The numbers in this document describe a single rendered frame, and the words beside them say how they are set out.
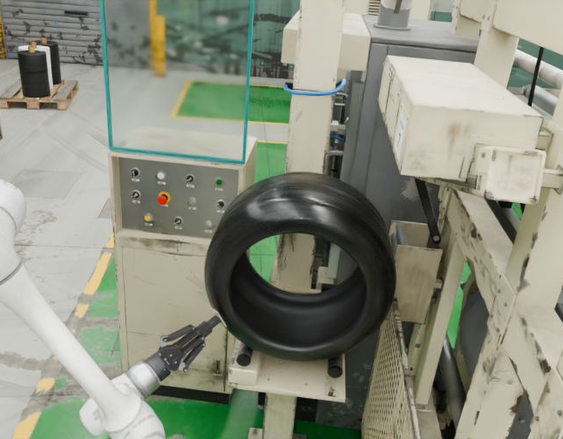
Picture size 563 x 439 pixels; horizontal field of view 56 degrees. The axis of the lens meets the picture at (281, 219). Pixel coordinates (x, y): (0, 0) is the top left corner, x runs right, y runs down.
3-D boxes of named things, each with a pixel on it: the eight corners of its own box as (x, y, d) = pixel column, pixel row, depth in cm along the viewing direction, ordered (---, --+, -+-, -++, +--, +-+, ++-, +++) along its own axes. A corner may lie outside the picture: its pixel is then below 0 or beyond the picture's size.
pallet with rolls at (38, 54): (21, 87, 793) (13, 33, 760) (78, 89, 810) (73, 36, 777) (-1, 108, 687) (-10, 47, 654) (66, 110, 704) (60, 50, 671)
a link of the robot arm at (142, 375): (138, 392, 151) (155, 377, 153) (148, 403, 143) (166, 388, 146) (120, 368, 148) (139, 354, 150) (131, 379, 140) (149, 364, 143)
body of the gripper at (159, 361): (139, 356, 149) (166, 335, 153) (155, 378, 152) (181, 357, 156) (148, 364, 143) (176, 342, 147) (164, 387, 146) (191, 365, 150)
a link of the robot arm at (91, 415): (136, 390, 152) (155, 412, 142) (88, 428, 146) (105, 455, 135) (118, 364, 147) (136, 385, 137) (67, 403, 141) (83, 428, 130)
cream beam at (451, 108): (376, 104, 161) (383, 54, 154) (459, 113, 160) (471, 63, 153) (396, 176, 106) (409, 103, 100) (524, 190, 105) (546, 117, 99)
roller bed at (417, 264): (378, 288, 205) (391, 219, 192) (417, 293, 204) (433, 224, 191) (383, 320, 187) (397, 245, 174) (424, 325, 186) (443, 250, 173)
